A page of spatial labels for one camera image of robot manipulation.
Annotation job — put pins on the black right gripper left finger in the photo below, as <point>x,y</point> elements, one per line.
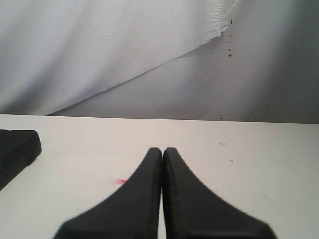
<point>132,212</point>

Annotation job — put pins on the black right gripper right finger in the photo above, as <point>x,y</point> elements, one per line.
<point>193,211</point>

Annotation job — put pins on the black plastic carrying case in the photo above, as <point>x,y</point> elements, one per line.
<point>18,150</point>

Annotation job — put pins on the white backdrop sheet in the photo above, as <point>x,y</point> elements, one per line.
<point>228,60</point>

